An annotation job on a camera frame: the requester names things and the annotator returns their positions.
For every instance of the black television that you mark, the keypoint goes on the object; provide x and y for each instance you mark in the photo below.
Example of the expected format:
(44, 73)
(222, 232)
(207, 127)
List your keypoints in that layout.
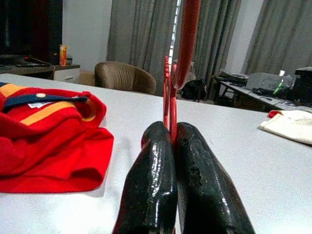
(29, 29)

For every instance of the grey office desk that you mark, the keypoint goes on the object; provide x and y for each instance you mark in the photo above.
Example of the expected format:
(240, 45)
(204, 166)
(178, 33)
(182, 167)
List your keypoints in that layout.
(246, 92)

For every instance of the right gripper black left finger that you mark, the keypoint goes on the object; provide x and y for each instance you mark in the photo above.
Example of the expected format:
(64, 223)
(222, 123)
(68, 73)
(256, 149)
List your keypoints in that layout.
(151, 182)

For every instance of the red cloth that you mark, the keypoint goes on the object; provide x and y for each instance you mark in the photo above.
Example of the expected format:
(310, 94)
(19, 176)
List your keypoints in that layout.
(274, 113)

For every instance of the orange can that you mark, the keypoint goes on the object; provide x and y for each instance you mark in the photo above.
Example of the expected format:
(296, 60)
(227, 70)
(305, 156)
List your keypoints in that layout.
(63, 56)

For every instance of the red polo shirt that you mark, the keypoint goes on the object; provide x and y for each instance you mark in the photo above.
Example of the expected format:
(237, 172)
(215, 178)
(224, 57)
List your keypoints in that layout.
(48, 146)

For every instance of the red plastic clothes hanger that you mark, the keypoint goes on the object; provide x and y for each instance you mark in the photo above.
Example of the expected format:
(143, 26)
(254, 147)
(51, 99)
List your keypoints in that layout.
(187, 36)

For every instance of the grey curtain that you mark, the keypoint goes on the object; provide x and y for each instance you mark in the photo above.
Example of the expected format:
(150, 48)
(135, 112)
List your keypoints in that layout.
(219, 36)
(280, 29)
(141, 29)

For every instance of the white table with black legs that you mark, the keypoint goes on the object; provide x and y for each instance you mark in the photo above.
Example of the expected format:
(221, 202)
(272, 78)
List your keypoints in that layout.
(243, 182)

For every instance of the white drawer cabinet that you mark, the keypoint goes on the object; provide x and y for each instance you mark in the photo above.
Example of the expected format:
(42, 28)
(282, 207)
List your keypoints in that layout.
(67, 74)

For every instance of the cream white cloth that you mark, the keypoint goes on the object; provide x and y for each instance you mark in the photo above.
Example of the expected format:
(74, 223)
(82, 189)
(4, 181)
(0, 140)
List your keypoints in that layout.
(290, 126)

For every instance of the black backpack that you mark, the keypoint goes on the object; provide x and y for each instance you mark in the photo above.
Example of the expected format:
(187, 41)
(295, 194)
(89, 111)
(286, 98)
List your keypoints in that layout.
(192, 90)

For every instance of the brown armchair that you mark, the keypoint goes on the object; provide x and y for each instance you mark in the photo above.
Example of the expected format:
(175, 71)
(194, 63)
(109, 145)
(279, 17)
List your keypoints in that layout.
(122, 75)

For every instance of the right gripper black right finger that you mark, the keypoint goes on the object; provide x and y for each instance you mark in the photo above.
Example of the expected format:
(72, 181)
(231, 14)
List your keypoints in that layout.
(207, 190)

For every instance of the black box device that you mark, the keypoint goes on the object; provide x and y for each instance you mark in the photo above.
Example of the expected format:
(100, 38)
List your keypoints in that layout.
(303, 83)

